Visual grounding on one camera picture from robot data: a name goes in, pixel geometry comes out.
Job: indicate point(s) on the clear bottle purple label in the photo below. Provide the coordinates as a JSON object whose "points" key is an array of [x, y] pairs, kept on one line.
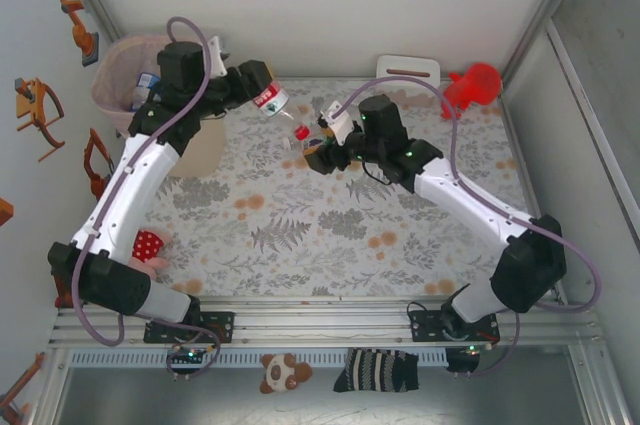
{"points": [[311, 144]]}

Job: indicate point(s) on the clear bottle red label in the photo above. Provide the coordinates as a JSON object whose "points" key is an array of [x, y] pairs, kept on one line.
{"points": [[270, 100]]}

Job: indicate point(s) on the green bottle white neck band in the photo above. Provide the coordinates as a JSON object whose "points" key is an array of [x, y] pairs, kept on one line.
{"points": [[326, 134]]}

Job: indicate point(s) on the blue label bottle white cap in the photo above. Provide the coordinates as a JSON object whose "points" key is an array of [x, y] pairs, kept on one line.
{"points": [[147, 80]]}

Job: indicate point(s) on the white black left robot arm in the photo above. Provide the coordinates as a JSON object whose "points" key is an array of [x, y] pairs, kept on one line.
{"points": [[130, 185]]}

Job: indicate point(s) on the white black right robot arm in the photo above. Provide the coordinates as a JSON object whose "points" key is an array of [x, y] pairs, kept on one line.
{"points": [[465, 200]]}

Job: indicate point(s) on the pink mesh waste bin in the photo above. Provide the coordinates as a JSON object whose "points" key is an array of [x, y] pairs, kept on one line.
{"points": [[205, 155]]}

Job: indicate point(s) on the white tissue box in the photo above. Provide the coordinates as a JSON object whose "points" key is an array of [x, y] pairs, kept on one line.
{"points": [[395, 63]]}

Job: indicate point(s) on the red plastic watering can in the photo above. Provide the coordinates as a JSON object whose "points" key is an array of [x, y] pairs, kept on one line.
{"points": [[475, 85]]}

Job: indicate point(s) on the floral grey tablecloth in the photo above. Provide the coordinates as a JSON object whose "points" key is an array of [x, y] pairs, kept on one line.
{"points": [[350, 285]]}

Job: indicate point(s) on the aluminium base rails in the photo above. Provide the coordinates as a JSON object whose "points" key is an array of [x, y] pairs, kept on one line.
{"points": [[320, 325]]}

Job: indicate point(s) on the pink pig plush toy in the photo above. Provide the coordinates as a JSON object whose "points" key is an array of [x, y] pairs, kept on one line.
{"points": [[147, 245]]}

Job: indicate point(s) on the black white striped sock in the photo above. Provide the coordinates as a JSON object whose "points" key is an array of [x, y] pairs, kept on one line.
{"points": [[375, 370]]}

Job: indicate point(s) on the brown panda plush toy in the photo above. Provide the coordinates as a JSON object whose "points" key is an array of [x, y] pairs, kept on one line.
{"points": [[280, 372]]}

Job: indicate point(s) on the circuit board green light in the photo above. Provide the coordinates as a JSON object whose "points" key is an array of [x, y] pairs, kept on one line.
{"points": [[190, 355], [470, 350]]}

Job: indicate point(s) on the aluminium frame leg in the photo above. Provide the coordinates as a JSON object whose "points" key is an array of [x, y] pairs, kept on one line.
{"points": [[605, 410], [47, 407]]}

